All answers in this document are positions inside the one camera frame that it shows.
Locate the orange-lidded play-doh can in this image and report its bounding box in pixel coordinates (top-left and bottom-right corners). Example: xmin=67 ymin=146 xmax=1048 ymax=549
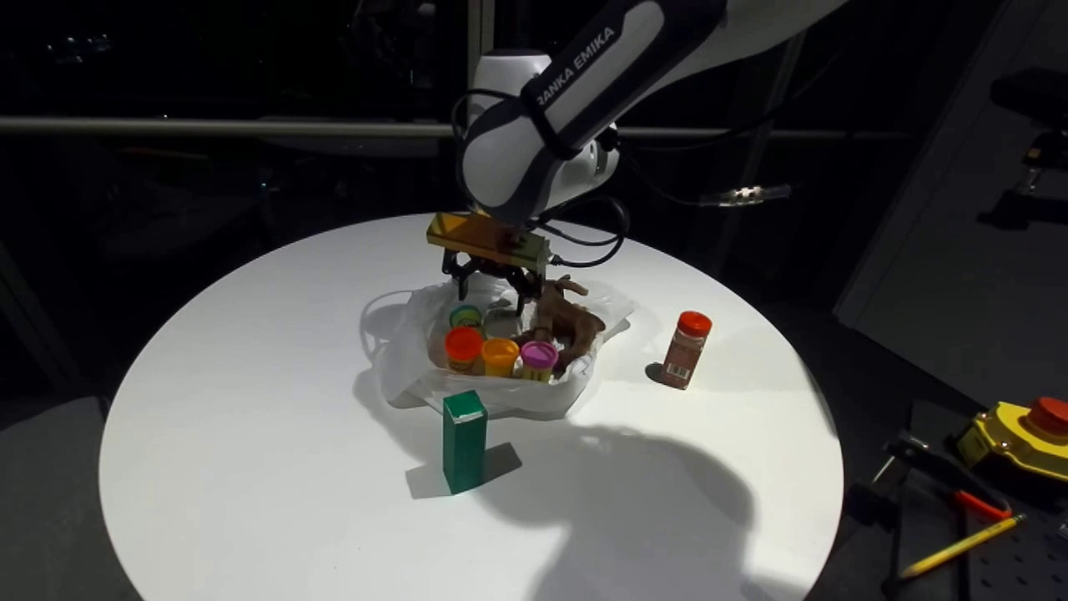
xmin=444 ymin=327 xmax=484 ymax=371

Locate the metal window railing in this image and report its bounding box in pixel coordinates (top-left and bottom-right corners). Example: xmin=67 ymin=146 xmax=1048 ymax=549
xmin=0 ymin=0 xmax=915 ymax=214

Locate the brown plush toy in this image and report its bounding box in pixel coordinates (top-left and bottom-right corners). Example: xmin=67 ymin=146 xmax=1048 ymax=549
xmin=527 ymin=278 xmax=604 ymax=374

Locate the yellow emergency stop button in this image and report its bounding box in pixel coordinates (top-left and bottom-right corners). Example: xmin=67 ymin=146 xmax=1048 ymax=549
xmin=959 ymin=398 xmax=1068 ymax=483

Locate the red-lidded brown spice jar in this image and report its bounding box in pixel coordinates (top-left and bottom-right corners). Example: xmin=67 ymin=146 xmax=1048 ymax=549
xmin=663 ymin=310 xmax=715 ymax=387

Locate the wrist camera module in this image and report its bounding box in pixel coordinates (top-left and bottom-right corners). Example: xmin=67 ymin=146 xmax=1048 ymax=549
xmin=429 ymin=214 xmax=549 ymax=270

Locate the yellow pencil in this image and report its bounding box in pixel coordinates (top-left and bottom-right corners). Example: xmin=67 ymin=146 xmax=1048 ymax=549
xmin=898 ymin=514 xmax=1028 ymax=582

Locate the green rectangular box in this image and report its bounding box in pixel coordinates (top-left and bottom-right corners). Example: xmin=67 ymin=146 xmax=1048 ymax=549
xmin=444 ymin=390 xmax=489 ymax=489

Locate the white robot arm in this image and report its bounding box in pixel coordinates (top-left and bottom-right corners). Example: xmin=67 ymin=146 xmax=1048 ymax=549
xmin=462 ymin=0 xmax=849 ymax=228

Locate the white plastic bag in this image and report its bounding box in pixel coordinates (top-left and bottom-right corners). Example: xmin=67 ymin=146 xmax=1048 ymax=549
xmin=371 ymin=280 xmax=635 ymax=419

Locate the red-handled black tool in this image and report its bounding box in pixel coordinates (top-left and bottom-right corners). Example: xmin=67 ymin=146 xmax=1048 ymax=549
xmin=888 ymin=433 xmax=1011 ymax=519

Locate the teal-lidded play-doh can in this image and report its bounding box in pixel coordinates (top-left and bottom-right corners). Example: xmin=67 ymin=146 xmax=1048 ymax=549
xmin=452 ymin=302 xmax=484 ymax=327

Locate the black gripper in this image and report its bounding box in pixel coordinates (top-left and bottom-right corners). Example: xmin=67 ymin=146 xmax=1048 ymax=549
xmin=441 ymin=250 xmax=540 ymax=333

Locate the purple-lidded play-doh can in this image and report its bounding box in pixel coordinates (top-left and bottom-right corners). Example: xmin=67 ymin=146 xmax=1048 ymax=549
xmin=520 ymin=340 xmax=562 ymax=381

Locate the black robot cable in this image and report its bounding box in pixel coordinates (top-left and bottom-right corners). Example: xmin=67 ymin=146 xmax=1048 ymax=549
xmin=538 ymin=194 xmax=635 ymax=274

